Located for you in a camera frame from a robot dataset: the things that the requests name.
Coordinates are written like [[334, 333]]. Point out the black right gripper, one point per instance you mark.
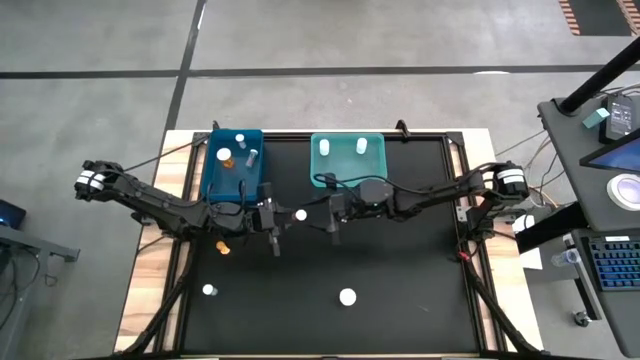
[[347, 207]]

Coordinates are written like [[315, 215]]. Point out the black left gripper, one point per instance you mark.
[[271, 220]]

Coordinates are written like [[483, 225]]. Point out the small amber pill bottle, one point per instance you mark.
[[223, 247]]

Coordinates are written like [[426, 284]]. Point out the clear bottle purple pills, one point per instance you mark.
[[240, 138]]

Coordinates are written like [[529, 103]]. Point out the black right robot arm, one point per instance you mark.
[[430, 197]]

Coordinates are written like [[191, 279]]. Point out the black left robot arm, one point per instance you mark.
[[150, 200]]

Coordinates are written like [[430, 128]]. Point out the teal plastic bin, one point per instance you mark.
[[345, 167]]

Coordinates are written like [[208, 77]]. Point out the dark blue plastic bin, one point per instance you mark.
[[225, 185]]

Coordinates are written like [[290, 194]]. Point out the black table clamp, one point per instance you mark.
[[402, 129], [216, 125]]

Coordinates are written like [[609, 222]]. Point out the white paper sheet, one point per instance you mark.
[[531, 257]]

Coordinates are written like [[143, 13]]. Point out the black desk crossbar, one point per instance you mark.
[[550, 227]]

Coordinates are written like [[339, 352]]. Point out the clear plastic water bottle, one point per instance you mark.
[[566, 257]]

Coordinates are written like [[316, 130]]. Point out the grey side desk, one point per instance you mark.
[[565, 150]]

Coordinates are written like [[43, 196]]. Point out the grey metal desk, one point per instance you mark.
[[30, 245]]

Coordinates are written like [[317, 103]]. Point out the blue-lit laptop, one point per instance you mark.
[[10, 216]]

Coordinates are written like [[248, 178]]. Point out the black caster wheel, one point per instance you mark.
[[581, 318]]

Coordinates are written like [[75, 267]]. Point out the small teal box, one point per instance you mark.
[[596, 118]]

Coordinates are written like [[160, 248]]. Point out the blue-lit keyboard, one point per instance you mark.
[[617, 262]]

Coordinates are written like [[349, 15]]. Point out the blue-screen desk monitor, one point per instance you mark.
[[617, 155]]

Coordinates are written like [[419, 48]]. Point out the white tape roll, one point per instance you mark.
[[625, 192]]

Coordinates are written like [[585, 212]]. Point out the black monitor pole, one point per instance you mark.
[[600, 75]]

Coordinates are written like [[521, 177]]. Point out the black electronic device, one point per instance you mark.
[[620, 117]]

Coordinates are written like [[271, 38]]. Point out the grey keyboard desk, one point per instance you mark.
[[620, 320]]

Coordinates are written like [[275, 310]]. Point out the black orange-edged floor mat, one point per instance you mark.
[[600, 17]]

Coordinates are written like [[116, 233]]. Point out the small red switch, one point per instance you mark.
[[463, 256]]

